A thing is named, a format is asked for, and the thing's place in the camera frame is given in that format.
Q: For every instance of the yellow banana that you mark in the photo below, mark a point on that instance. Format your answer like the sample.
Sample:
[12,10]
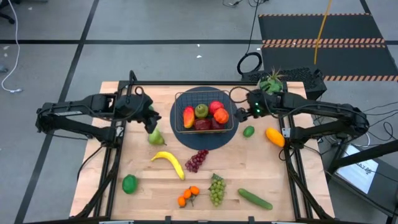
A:
[169,158]

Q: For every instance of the black metal rig frame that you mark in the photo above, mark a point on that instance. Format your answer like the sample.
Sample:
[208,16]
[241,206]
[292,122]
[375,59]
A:
[186,83]

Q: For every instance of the red grape bunch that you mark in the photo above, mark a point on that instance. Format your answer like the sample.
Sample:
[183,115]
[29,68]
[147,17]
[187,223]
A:
[196,161]

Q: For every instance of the black diagonal stand beam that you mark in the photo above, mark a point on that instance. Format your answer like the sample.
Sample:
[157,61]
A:
[363,154]

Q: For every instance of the dark maroon fruit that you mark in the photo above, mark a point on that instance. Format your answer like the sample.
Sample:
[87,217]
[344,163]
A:
[202,124]

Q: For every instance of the black chair base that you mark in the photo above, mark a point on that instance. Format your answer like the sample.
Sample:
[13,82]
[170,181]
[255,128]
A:
[7,18]

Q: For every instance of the round dark blue mat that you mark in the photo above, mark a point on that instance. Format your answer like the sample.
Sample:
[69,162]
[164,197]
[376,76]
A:
[202,141]

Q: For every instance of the bright green pear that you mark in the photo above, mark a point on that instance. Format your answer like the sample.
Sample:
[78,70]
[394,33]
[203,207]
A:
[156,138]

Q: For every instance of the red and yellow mango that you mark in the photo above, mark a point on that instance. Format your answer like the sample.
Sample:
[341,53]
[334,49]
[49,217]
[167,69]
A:
[188,117]

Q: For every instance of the black perforated computer case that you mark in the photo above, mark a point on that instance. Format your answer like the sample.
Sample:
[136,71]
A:
[308,84]

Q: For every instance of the yellow orange bell pepper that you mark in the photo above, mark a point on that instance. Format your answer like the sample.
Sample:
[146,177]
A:
[275,137]

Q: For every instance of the green cucumber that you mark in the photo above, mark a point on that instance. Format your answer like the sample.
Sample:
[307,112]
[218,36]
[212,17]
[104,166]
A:
[255,199]

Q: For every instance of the small green lime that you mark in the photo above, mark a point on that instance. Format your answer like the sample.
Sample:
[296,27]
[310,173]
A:
[248,131]

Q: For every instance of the black hazard striped floor mat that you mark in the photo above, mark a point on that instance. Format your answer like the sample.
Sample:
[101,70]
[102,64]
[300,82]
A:
[342,28]

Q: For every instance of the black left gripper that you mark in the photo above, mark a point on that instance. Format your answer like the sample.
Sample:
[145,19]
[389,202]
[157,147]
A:
[133,107]

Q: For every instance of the tangerine bunch with stem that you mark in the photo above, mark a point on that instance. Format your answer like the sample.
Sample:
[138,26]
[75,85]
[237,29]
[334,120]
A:
[186,194]

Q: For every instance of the olive green pear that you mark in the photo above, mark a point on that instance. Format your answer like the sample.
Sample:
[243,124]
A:
[201,111]

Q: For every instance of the succulent in white patterned pot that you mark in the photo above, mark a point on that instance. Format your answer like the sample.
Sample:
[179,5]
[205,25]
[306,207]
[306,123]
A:
[272,84]

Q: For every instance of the monitor with white screen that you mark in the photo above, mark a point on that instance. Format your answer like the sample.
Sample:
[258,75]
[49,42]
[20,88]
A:
[357,169]

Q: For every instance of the green grape bunch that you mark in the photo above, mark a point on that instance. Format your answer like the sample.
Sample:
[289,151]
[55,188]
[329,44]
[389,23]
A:
[217,191]

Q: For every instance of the bright red apple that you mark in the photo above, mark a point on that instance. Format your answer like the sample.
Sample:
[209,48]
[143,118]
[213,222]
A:
[215,105]

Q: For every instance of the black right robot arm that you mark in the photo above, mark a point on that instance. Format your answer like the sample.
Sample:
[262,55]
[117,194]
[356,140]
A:
[326,107]

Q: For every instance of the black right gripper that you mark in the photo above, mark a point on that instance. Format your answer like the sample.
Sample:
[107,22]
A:
[265,102]

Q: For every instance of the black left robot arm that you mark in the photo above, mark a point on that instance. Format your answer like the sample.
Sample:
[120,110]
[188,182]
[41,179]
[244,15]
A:
[77,107]

